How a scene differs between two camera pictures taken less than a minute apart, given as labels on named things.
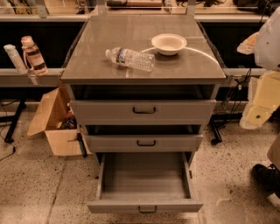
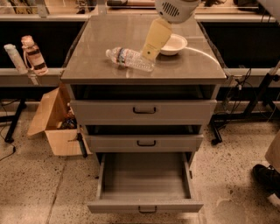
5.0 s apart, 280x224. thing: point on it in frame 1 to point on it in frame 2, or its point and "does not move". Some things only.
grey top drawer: x=140 y=113 does not move
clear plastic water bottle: x=129 y=58 does not move
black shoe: x=267 y=178 does not move
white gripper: x=269 y=45 to x=178 y=11
